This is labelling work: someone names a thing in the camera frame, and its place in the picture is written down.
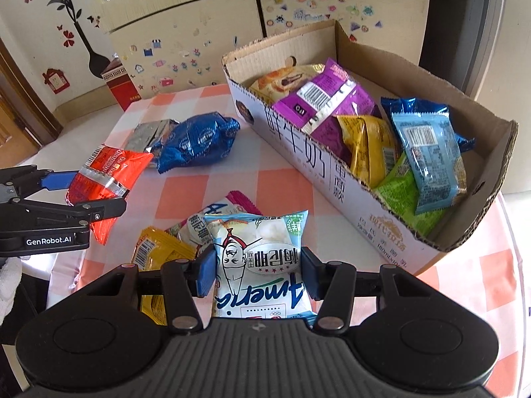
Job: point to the cardboard milk box tray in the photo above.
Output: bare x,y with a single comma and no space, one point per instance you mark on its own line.
381,74

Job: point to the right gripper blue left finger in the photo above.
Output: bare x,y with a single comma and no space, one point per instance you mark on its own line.
205,271

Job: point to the yellow snack pack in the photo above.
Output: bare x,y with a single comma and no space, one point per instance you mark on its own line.
154,248
372,146

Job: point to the silver foil snack pack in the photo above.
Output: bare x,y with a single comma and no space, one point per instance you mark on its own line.
148,134

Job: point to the red snack pack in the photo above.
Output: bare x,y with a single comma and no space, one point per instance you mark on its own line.
108,173

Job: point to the red gift box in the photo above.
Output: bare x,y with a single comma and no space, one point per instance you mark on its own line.
119,83

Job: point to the white blue America snack pack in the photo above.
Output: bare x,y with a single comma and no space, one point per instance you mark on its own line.
259,266

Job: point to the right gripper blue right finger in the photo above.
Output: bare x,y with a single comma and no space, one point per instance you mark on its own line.
311,271

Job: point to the blue foil snack pack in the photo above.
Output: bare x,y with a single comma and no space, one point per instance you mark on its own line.
202,140
417,105

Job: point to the beige cabinet with stickers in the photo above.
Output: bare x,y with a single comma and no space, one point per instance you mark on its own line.
172,45

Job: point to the purple snack pack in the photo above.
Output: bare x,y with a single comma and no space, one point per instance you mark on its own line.
315,107

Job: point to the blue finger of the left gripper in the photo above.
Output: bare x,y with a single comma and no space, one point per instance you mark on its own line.
58,180
104,208

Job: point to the croissant snack pack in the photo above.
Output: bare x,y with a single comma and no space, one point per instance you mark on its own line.
278,84

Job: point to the light blue snack pack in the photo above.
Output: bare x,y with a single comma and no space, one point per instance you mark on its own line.
431,147

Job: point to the orange white checkered tablecloth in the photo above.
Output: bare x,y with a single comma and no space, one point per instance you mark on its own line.
482,275

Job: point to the white gloved left hand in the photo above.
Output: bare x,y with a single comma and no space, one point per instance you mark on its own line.
10,278

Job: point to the green snack pack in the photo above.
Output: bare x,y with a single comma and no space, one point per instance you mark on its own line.
399,192

